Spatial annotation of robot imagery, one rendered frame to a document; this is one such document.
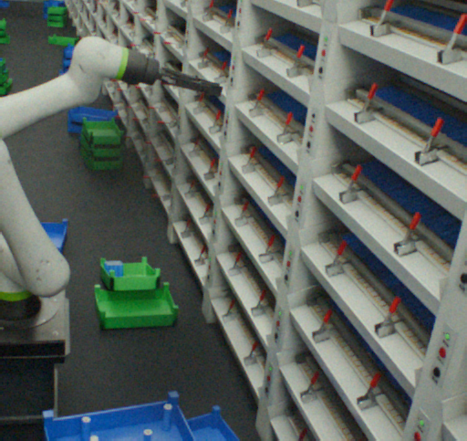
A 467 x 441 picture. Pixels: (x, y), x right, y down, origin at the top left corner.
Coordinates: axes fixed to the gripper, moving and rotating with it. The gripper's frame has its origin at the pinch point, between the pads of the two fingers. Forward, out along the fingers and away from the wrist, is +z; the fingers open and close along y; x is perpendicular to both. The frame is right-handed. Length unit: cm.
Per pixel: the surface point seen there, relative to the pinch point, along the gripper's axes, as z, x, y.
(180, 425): -7, -62, 73
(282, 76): 16.6, 10.2, 9.3
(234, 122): 23.0, -15.0, -30.4
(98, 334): -3, -104, -27
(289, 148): 22.5, -7.7, 17.7
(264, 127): 22.0, -7.9, -2.5
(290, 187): 31.1, -21.3, 10.1
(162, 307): 24, -98, -43
